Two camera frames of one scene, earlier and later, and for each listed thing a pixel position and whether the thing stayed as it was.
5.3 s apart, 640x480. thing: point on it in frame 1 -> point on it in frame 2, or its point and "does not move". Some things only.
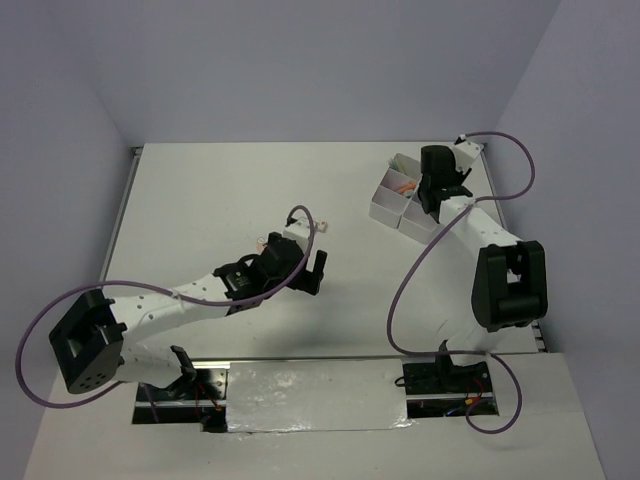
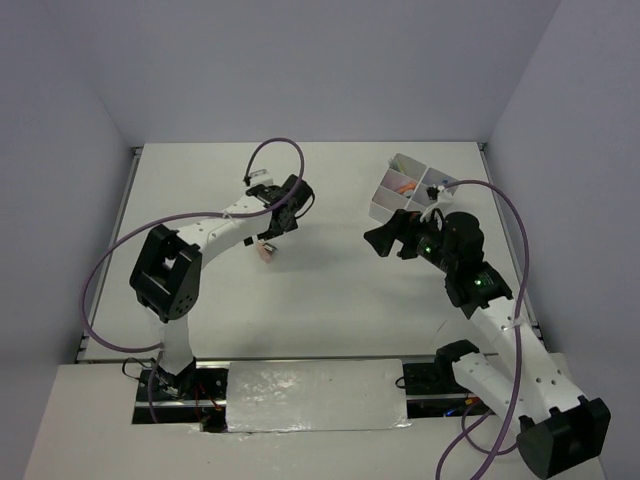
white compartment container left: (398, 184) does not move
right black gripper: (460, 176) -> (403, 225)
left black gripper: (310, 280) -> (269, 234)
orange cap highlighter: (408, 187) does not move
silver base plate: (322, 395) does not move
